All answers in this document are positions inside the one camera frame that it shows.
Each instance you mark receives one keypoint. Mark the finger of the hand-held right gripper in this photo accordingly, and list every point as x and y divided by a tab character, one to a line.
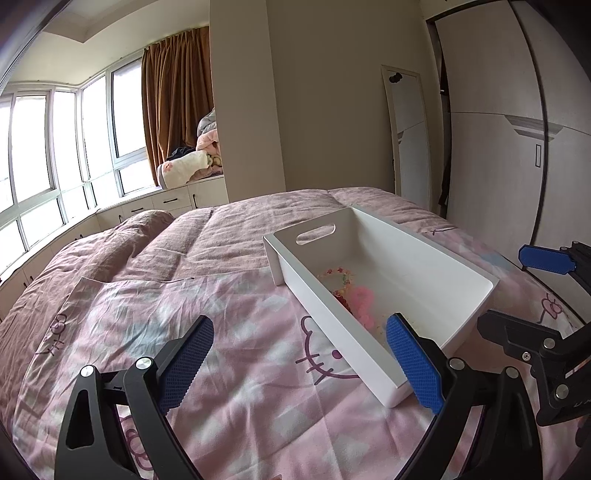
512	334
547	259

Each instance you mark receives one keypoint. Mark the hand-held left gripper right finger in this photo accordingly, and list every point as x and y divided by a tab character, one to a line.
415	364

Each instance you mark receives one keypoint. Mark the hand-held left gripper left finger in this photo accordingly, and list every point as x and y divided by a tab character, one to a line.
184	364

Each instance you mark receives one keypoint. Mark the white storage box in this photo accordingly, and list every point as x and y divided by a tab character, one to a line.
429	295

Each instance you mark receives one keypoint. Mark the pink cartoon cat blanket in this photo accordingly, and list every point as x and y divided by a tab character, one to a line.
231	332

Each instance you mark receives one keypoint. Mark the mauve duvet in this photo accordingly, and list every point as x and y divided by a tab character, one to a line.
221	235

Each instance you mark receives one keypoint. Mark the white wardrobe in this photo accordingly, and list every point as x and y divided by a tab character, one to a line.
498	115

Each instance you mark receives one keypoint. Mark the white framed mirror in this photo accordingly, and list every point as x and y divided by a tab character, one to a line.
408	138

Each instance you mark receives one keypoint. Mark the dark clothing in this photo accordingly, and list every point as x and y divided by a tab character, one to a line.
182	153

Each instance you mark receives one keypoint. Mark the pink fleece blanket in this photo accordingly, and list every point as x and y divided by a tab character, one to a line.
210	150

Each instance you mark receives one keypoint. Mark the bay window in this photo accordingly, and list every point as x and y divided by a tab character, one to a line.
69	152

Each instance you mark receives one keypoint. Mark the grey quilt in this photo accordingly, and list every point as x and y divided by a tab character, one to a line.
207	122

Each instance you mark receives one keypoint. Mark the brown curtain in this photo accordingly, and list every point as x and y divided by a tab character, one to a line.
178	92

